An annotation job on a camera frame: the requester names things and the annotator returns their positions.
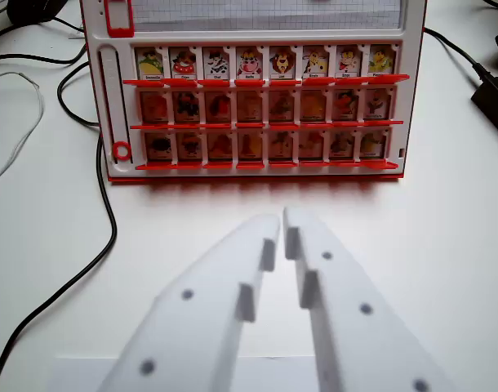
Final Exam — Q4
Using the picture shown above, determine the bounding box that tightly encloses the thin grey wire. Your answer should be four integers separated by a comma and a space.
0, 71, 46, 187

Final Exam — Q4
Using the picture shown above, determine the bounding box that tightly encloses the red and white game board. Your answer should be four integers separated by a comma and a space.
78, 0, 428, 184

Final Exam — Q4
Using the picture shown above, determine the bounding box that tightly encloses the black adapter cable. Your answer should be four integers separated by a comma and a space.
423, 26, 485, 74

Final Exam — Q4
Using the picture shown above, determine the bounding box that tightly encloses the black power adapter box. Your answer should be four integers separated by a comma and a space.
470, 64, 498, 145

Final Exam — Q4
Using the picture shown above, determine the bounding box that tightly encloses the long black cable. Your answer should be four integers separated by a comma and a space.
0, 132, 118, 387

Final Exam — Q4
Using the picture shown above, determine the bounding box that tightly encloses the dark rounded object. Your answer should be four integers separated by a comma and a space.
38, 0, 60, 22

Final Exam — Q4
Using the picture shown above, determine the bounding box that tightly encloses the looped black cable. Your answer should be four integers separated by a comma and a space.
56, 61, 102, 130

